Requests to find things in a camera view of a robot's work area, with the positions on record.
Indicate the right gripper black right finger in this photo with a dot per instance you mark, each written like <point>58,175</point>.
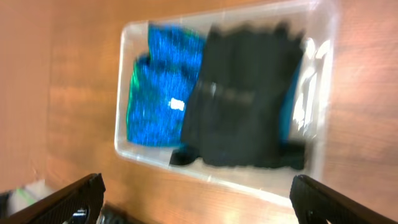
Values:
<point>315,203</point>

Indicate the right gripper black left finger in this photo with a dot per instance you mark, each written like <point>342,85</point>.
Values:
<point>79,202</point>

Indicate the long black garment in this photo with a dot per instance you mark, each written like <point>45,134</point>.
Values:
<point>183,157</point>

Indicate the blue denim jeans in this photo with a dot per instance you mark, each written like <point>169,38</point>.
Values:
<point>286,111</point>

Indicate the blue green sequin cloth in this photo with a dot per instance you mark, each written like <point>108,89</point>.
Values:
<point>161,83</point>

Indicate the clear plastic storage bin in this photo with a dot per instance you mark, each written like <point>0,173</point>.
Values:
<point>319,20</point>

